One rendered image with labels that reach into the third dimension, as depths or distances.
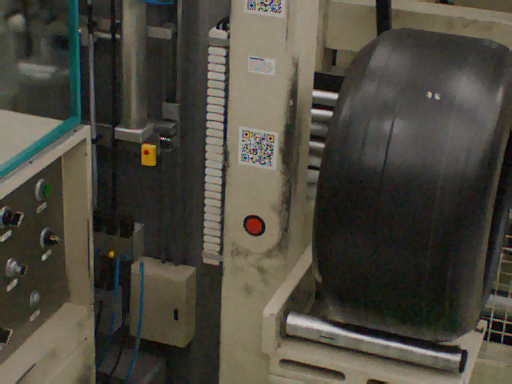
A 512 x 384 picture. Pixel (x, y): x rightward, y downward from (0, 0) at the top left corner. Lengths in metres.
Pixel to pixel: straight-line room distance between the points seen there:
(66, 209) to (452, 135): 0.73
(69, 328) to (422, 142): 0.75
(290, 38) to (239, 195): 0.33
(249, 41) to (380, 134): 0.32
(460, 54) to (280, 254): 0.52
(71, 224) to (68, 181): 0.09
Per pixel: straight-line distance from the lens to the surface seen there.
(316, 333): 2.11
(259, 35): 2.00
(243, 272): 2.19
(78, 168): 2.06
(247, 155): 2.09
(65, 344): 2.12
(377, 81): 1.89
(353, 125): 1.86
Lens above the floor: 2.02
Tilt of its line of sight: 25 degrees down
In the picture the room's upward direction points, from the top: 3 degrees clockwise
